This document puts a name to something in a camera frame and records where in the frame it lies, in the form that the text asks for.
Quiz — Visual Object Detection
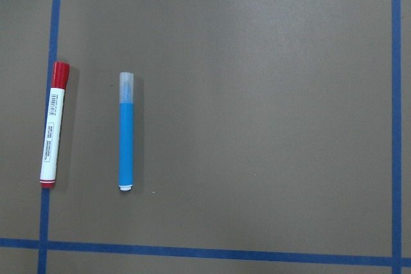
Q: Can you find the blue pen white cap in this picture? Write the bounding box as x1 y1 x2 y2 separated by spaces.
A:
118 72 134 191

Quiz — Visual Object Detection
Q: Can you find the red pen white body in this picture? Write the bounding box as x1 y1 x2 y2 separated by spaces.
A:
40 62 70 188

